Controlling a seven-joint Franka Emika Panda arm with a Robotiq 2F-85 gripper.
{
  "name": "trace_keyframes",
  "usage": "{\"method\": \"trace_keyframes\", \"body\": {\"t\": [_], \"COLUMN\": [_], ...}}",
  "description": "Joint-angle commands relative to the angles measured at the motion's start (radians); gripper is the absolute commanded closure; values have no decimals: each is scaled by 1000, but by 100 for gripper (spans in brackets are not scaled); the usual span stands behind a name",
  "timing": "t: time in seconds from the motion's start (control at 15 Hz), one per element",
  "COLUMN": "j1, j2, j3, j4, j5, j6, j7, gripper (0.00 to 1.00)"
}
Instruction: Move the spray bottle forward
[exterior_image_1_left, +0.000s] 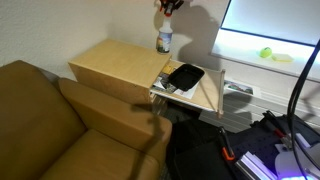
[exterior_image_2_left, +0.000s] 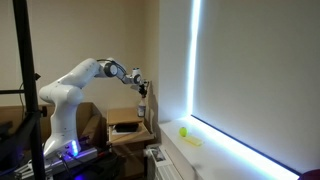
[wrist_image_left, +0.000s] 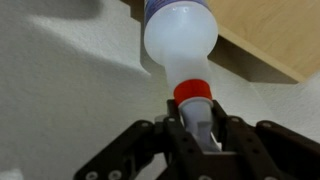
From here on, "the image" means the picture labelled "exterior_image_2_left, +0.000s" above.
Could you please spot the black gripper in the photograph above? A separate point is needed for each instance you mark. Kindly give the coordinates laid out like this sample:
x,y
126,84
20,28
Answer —
x,y
143,87

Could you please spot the small clear spray bottle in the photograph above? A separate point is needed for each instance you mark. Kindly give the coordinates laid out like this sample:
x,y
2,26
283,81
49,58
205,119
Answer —
x,y
141,108

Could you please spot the metal robot base platform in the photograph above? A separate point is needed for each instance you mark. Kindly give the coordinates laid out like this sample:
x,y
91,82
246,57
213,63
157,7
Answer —
x,y
80,156

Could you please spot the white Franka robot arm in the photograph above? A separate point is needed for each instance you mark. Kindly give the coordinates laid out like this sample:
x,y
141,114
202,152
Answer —
x,y
66,96

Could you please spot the light wooden nightstand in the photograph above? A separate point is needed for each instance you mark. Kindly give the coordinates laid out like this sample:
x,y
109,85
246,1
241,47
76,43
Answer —
x,y
125,116

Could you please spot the black plastic tray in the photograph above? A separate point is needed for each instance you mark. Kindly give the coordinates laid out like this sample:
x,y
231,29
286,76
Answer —
x,y
126,127

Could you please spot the white paper booklet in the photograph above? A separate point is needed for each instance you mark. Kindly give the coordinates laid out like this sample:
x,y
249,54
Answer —
x,y
116,132

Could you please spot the yellow-green tennis ball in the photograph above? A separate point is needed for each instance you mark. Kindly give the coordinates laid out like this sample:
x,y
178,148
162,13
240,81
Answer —
x,y
183,131

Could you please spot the brown cardboard box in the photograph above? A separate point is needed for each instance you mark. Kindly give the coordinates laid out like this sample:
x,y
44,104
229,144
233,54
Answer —
x,y
90,123

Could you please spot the yellow sponge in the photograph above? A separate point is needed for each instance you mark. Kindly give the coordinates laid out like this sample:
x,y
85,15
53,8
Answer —
x,y
193,140

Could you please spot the white radiator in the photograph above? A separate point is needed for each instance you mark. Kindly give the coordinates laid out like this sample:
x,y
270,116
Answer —
x,y
166,171

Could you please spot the white window sill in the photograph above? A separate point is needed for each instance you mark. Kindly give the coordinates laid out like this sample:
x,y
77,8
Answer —
x,y
206,156

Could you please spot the black tripod stand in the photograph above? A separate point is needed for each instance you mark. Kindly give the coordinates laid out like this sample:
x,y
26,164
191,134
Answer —
x,y
28,83

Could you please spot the dark red round object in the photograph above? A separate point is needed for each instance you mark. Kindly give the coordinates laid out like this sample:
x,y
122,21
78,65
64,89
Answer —
x,y
310,175

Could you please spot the white roller blind blue rail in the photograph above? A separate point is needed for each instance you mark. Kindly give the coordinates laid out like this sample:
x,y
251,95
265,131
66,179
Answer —
x,y
260,73

